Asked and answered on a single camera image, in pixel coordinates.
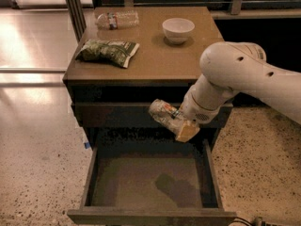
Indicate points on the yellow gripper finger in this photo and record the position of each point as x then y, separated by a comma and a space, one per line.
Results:
187, 131

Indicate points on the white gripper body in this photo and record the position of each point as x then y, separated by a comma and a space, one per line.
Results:
197, 111

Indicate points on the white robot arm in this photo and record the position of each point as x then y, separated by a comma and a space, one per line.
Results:
228, 68

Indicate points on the brown wooden drawer cabinet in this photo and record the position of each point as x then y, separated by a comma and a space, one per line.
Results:
159, 69

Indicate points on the open middle drawer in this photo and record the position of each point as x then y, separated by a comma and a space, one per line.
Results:
173, 185

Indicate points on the closed top drawer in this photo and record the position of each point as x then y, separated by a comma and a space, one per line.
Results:
114, 115

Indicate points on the white ceramic bowl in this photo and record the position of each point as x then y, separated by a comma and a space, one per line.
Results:
177, 30

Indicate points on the green chip bag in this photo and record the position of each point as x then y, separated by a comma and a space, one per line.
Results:
115, 51

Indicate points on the blue tape piece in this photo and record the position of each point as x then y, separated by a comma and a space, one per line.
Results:
86, 145

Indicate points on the clear plastic water bottle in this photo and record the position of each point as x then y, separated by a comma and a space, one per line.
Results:
118, 20

